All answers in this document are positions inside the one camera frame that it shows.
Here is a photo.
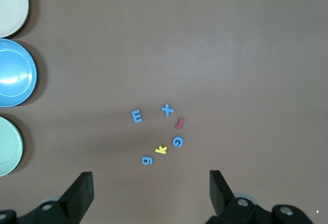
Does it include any blue plate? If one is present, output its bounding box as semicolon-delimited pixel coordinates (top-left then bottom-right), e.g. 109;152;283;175
0;38;38;108

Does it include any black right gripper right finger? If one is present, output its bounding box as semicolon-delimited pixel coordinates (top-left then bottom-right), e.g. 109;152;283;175
208;170;312;224

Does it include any beige plate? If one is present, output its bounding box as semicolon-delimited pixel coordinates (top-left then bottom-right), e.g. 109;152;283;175
0;0;30;39

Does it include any blue foam letter X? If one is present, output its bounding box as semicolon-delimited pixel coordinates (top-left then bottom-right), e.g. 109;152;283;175
160;104;175;117

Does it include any blue foam letter E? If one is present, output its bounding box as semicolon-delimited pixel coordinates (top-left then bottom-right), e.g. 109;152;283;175
131;110;144;124

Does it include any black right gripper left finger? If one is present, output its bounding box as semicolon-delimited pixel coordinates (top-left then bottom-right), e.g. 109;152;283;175
0;172;94;224

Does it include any pale green plate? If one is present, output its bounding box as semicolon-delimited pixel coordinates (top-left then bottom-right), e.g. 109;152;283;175
0;116;24;177

